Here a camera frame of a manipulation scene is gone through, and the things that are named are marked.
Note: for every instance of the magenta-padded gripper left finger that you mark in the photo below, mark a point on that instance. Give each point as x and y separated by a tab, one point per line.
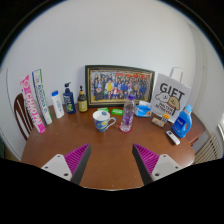
68	164

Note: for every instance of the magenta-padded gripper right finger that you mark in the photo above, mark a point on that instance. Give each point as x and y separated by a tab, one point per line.
154	164

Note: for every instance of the clear plastic water bottle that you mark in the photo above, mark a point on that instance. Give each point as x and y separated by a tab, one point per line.
127	114

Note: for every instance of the white remote control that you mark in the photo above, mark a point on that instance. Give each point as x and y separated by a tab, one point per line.
173	137

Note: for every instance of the flat round red coaster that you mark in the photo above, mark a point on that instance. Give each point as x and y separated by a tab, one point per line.
124	130

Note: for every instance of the blue detergent bottle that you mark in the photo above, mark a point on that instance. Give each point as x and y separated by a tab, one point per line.
182	124

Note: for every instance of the blue painted ceramic mug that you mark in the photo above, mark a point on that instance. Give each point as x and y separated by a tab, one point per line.
102	121

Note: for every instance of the blue tissue pack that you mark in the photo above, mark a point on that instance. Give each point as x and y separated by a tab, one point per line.
144	110

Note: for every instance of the white radiator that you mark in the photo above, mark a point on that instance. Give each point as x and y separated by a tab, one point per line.
208	150

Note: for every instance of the white bottle with blue cap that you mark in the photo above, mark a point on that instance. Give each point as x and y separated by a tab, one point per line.
58	105

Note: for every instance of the dark blue pump bottle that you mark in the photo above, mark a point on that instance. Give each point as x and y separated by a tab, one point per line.
69	100

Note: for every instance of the small green packet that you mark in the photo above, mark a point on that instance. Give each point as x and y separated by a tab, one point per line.
117	111
102	109

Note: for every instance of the amber pump bottle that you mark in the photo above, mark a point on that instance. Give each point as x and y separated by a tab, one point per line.
82	101

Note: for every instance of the wooden chair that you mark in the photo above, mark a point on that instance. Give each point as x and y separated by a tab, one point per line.
22	114

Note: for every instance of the white paper gift bag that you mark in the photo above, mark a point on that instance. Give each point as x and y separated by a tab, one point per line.
170	97

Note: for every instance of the pink long box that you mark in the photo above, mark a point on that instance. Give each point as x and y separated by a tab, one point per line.
32	105

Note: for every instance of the white and green long box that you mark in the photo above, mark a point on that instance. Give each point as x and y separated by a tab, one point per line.
42	97

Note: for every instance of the framed group photograph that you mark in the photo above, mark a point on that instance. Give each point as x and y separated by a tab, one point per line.
118	85

